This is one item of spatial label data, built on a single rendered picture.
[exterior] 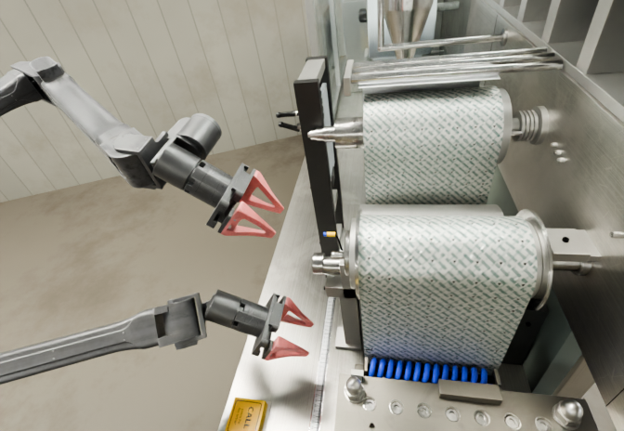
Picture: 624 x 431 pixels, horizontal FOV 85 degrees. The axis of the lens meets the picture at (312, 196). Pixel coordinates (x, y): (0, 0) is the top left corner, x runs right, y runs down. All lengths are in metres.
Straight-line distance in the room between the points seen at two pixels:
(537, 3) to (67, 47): 3.16
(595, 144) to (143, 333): 0.75
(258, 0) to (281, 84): 0.71
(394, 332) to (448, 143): 0.34
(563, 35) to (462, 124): 0.24
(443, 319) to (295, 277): 0.51
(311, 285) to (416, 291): 0.49
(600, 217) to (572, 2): 0.38
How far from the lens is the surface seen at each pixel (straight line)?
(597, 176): 0.60
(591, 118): 0.62
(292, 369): 0.87
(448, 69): 0.67
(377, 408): 0.69
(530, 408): 0.74
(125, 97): 3.48
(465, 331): 0.64
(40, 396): 2.44
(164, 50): 3.29
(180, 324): 0.67
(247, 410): 0.84
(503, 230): 0.55
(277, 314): 0.68
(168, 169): 0.54
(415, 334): 0.65
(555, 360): 0.78
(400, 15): 1.06
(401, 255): 0.51
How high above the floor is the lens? 1.68
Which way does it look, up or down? 38 degrees down
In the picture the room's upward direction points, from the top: 10 degrees counter-clockwise
